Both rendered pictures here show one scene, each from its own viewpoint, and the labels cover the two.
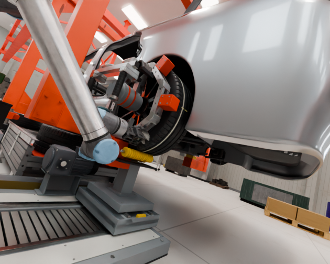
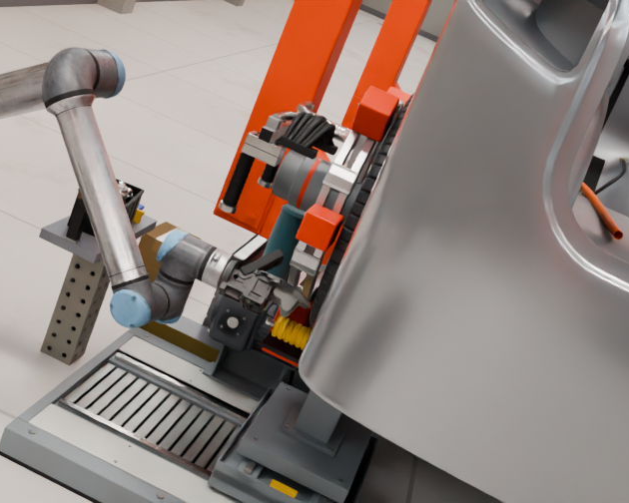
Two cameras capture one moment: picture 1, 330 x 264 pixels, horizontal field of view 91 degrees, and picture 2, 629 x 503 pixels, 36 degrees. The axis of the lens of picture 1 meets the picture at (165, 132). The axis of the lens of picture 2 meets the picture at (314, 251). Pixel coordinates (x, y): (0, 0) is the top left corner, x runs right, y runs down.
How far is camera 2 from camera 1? 194 cm
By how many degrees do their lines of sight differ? 61
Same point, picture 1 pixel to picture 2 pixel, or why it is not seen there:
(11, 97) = not seen: hidden behind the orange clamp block
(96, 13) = not seen: outside the picture
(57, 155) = (223, 301)
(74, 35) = (303, 15)
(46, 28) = (71, 145)
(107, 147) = (123, 302)
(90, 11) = not seen: outside the picture
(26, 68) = (403, 13)
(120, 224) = (222, 471)
